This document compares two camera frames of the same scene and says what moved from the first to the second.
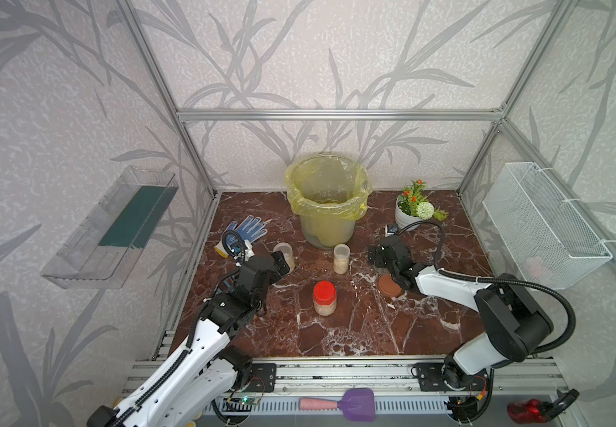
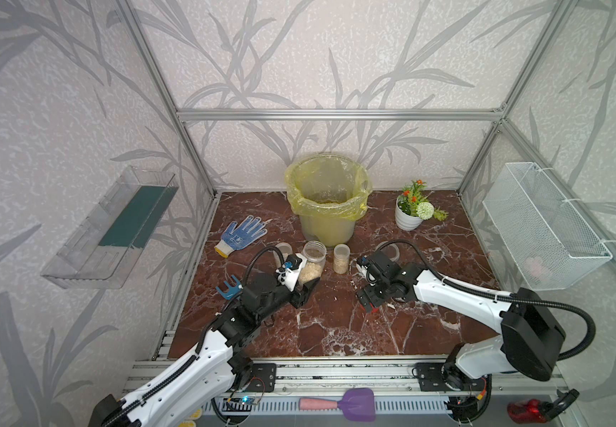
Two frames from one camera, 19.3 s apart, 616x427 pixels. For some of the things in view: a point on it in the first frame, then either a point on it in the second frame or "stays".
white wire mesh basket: (546, 239) stays
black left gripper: (280, 262) -> (297, 300)
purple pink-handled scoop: (358, 404) stays
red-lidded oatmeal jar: (325, 298) -> (315, 251)
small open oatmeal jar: (341, 259) stays
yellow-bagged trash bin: (328, 185) stays
